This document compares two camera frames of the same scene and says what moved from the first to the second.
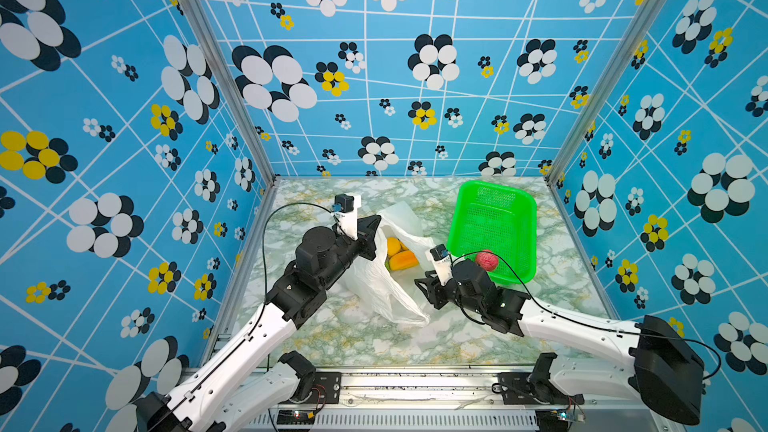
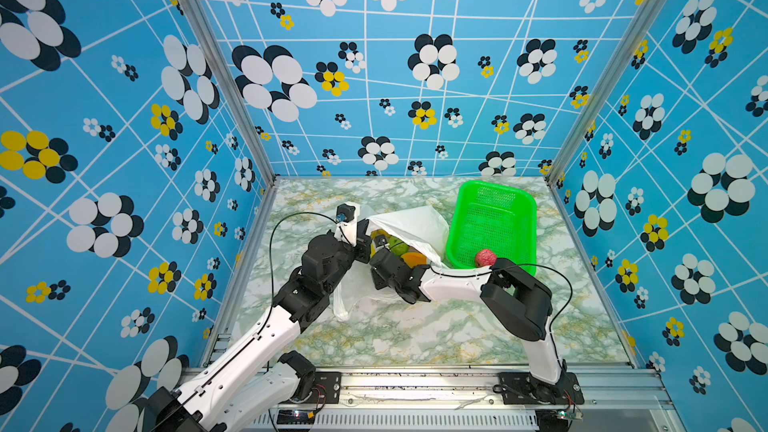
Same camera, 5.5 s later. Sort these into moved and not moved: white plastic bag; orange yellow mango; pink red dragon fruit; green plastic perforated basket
Moved: white plastic bag
Not moved: pink red dragon fruit; orange yellow mango; green plastic perforated basket
